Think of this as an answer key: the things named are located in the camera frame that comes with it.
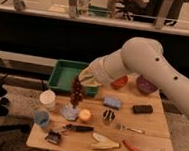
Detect black handled tool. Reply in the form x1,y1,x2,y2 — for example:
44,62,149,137
63,124,94,133

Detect metal spoon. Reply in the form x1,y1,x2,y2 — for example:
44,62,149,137
116,124,145,134

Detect red bowl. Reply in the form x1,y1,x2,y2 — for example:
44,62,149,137
111,76,128,89

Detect metal cup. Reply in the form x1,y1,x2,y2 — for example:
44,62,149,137
103,109,115,125

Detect purple bowl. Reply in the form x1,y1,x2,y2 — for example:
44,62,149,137
136,75,158,94

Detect green plastic tray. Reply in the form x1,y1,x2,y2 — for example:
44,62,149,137
46,58,102,98

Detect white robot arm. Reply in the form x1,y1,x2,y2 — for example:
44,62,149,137
79,37,189,119

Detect crumpled blue-grey cloth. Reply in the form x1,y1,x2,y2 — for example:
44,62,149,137
60,104,80,121

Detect black rectangular block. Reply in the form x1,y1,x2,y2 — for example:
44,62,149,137
132,105,153,114

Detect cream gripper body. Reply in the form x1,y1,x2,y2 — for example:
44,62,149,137
79,67,100,87

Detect small orange fruit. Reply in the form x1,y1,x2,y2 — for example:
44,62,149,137
79,109,91,122

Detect dark red grape bunch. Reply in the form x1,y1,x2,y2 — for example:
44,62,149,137
70,76,84,108

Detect black binder clip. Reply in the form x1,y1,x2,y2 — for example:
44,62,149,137
46,131,62,145

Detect blue plastic cup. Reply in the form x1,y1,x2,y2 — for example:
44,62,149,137
33,110,50,127

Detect white paper cup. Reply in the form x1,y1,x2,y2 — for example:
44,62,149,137
39,90,56,111

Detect blue sponge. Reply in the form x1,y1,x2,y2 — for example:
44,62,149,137
103,96,122,109

